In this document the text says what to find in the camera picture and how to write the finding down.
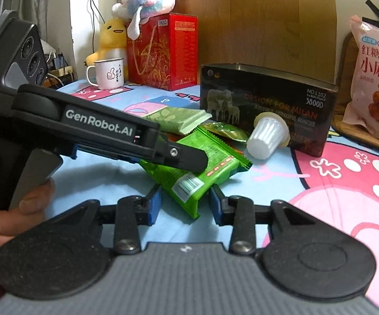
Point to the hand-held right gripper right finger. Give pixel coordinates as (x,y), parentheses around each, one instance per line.
(215,208)

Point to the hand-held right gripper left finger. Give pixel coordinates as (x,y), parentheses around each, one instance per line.
(155,205)

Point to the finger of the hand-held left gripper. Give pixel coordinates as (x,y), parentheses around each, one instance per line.
(186,157)

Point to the bright green snack packet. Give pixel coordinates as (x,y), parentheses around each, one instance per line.
(209,167)

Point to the pale green snack packet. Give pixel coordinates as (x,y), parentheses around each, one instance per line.
(173,118)

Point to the yellow green snack packet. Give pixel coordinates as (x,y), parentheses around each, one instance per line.
(228,133)

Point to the white jelly cup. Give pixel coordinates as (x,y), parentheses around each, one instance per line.
(266,134)

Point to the black cardboard box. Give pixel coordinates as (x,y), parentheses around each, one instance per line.
(274,95)

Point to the person's left hand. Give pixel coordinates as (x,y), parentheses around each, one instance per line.
(22,213)

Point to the dark plug adapter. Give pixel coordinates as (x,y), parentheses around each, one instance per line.
(58,62)

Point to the white enamel mug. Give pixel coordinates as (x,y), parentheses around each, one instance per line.
(110,73)

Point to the cartoon pig printed bedsheet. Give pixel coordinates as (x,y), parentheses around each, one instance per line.
(307,183)

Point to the yellow duck plush toy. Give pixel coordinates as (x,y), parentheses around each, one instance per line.
(112,36)

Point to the red gift box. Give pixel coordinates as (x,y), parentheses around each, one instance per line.
(166,52)

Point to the wooden board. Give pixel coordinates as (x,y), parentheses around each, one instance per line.
(258,16)

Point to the brown seat cushion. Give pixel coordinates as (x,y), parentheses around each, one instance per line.
(343,72)

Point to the pink twisted dough snack bag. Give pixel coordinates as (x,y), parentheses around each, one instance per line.
(376,82)

